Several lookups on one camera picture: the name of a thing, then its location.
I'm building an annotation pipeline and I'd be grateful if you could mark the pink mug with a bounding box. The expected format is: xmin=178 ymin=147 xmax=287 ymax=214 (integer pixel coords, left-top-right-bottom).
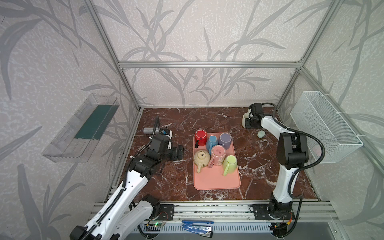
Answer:
xmin=208 ymin=145 xmax=226 ymax=168

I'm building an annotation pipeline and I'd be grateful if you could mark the white mug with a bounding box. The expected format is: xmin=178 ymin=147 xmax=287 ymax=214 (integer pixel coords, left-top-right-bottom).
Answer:
xmin=242 ymin=112 xmax=249 ymax=128

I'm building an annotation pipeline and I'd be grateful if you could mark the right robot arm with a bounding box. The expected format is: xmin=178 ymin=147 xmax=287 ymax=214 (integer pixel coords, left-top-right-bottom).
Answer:
xmin=243 ymin=103 xmax=326 ymax=215

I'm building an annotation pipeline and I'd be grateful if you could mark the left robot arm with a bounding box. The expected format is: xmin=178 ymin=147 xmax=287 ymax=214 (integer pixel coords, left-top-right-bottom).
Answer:
xmin=70 ymin=131 xmax=184 ymax=240

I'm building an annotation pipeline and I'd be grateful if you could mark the purple mug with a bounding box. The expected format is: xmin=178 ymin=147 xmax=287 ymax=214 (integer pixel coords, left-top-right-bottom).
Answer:
xmin=218 ymin=133 xmax=232 ymax=150

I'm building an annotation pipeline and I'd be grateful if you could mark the red mug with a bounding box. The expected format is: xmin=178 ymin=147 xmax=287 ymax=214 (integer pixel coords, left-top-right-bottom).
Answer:
xmin=194 ymin=129 xmax=208 ymax=149

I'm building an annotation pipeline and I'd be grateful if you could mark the blue mug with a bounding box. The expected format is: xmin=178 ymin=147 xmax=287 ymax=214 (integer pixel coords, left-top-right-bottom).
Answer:
xmin=206 ymin=135 xmax=218 ymax=154

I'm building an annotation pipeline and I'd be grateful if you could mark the green mug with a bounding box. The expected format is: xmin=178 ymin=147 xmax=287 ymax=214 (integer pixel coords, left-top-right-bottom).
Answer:
xmin=223 ymin=155 xmax=238 ymax=176

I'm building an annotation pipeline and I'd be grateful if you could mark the silver metal cylinder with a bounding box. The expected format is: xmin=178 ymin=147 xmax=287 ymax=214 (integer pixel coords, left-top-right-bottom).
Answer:
xmin=143 ymin=128 xmax=158 ymax=135

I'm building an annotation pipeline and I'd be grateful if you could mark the beige teapot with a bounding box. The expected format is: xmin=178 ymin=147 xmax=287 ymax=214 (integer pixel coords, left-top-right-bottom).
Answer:
xmin=194 ymin=150 xmax=211 ymax=174

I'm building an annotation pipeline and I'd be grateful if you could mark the pink object in basket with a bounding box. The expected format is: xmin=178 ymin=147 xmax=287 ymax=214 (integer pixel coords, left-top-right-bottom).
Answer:
xmin=314 ymin=145 xmax=327 ymax=161

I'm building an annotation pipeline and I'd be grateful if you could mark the green circuit board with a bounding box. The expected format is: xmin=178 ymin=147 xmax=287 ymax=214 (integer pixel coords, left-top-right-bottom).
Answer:
xmin=146 ymin=221 xmax=167 ymax=228

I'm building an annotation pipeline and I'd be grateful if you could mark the blue stapler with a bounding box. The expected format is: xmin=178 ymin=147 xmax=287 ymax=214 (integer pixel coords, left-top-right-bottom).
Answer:
xmin=182 ymin=220 xmax=215 ymax=238

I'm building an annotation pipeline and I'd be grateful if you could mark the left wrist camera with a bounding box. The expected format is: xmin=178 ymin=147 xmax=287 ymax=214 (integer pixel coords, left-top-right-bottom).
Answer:
xmin=161 ymin=129 xmax=173 ymax=141

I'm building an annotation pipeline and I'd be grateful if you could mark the white wire basket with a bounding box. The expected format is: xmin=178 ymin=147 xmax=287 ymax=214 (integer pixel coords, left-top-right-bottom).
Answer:
xmin=291 ymin=91 xmax=363 ymax=164

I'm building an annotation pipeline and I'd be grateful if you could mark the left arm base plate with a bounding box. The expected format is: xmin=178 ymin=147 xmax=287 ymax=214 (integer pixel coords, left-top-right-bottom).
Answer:
xmin=150 ymin=204 xmax=175 ymax=221

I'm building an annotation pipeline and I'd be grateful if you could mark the clear plastic wall shelf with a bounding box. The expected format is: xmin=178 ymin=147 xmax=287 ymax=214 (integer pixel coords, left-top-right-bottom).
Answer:
xmin=42 ymin=94 xmax=120 ymax=163

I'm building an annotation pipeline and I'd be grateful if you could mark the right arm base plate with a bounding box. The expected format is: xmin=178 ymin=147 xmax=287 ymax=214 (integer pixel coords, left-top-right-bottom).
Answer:
xmin=250 ymin=203 xmax=296 ymax=221

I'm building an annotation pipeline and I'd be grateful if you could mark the aluminium mounting rail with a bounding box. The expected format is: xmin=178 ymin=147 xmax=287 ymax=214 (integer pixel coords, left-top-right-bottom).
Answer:
xmin=161 ymin=200 xmax=340 ymax=223

